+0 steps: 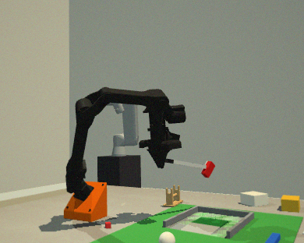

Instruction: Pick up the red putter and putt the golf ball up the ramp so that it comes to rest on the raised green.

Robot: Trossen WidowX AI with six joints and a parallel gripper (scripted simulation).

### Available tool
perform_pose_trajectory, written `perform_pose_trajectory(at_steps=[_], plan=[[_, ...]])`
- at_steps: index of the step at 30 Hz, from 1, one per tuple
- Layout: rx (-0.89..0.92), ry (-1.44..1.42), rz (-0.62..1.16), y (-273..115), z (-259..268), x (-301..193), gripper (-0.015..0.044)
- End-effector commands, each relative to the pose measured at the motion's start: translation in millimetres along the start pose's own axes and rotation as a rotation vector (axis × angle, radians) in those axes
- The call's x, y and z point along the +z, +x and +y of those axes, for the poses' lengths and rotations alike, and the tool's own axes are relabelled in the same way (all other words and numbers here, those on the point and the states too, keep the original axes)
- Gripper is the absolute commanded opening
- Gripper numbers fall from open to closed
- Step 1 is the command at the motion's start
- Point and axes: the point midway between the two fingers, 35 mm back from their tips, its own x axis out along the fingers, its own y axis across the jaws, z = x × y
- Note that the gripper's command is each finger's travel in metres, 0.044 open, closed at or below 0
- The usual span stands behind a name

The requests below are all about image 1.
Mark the yellow cube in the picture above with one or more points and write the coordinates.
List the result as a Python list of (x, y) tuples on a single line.
[(290, 203)]

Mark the green flat mat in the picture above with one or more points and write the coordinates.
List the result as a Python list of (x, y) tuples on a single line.
[(256, 231)]

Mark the white golf ball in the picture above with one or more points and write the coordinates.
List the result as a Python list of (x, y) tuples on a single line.
[(167, 237)]

